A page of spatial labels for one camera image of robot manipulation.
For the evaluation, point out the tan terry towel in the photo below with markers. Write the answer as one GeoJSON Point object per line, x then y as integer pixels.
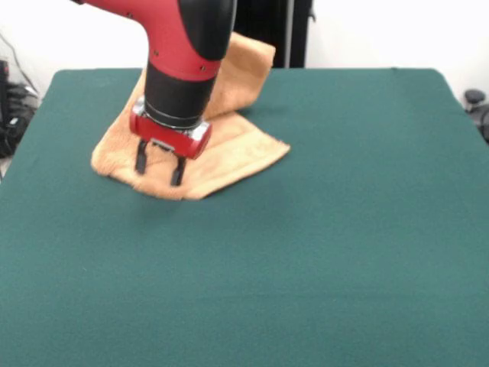
{"type": "Point", "coordinates": [237, 153]}

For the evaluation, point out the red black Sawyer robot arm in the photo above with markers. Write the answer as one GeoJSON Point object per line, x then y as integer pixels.
{"type": "Point", "coordinates": [172, 46]}

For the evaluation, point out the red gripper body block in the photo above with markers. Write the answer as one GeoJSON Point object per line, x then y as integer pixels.
{"type": "Point", "coordinates": [172, 139]}

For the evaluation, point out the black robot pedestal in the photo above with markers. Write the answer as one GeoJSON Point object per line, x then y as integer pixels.
{"type": "Point", "coordinates": [267, 23]}

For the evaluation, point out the dark green table cloth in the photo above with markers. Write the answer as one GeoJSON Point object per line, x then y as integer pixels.
{"type": "Point", "coordinates": [305, 229]}

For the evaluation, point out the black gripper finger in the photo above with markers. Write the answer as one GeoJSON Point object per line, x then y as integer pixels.
{"type": "Point", "coordinates": [141, 156]}
{"type": "Point", "coordinates": [178, 172]}

